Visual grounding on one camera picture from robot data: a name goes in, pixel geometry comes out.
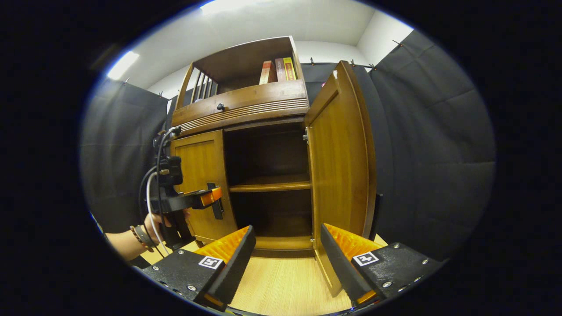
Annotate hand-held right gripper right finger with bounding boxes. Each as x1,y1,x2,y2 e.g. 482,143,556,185
320,223,445,308

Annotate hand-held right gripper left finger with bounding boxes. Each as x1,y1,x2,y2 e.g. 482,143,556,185
141,225,256,312

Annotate black door handle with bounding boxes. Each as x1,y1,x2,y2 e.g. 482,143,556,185
207,183,224,220

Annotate wooden shoe cabinet door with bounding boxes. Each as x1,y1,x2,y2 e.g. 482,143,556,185
304,61,378,298
170,129,238,245

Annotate wooden double-door shoe cabinet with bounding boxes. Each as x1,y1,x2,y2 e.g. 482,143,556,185
170,36,316,259

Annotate wooden cabinet drawer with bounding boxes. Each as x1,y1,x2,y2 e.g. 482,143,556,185
172,80,309,128

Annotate wooden inner shelf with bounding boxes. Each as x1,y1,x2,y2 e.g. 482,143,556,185
228,175,312,193

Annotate black wristband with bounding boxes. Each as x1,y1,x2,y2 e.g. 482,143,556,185
134,224,159,247

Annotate orange book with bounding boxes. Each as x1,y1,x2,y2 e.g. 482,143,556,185
259,61,277,85

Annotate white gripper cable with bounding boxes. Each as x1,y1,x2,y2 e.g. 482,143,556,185
146,172,169,259

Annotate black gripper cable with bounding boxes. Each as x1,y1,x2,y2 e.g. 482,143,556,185
139,127,176,229

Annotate brown beaded bracelet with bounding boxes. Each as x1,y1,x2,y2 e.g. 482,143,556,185
130,225,154,253

